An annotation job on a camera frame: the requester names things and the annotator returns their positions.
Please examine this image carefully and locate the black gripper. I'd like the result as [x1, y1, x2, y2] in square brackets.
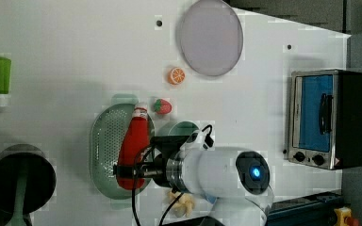
[113, 136, 189, 187]

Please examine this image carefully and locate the red ketchup bottle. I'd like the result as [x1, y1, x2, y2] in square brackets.
[116, 103, 149, 190]

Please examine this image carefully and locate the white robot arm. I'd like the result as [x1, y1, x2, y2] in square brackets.
[113, 136, 273, 226]

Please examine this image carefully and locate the green perforated strainer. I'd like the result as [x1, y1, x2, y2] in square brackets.
[89, 94, 139, 210]

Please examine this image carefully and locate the peeled banana toy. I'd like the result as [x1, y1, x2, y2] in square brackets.
[168, 191, 195, 218]

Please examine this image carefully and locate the green mug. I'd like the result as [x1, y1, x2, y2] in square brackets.
[157, 121, 199, 136]

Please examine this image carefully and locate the large strawberry toy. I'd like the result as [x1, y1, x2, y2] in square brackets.
[154, 99, 173, 115]

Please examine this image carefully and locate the orange slice toy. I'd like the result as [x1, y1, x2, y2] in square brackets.
[167, 68, 186, 85]

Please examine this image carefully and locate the black cooking pot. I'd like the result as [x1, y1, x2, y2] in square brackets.
[0, 144, 57, 214]

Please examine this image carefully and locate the green ladle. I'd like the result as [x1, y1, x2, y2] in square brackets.
[5, 160, 27, 226]

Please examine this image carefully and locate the lilac round plate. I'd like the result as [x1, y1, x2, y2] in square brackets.
[179, 0, 243, 76]

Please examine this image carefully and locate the green squeeze bottle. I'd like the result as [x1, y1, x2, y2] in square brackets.
[0, 56, 11, 107]

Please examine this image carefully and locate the silver toaster oven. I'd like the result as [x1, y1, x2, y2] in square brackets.
[288, 70, 362, 170]

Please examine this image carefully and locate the yellow red clamp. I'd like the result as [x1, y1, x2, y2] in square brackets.
[334, 207, 360, 226]

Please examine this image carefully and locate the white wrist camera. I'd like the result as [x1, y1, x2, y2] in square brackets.
[180, 124, 214, 152]

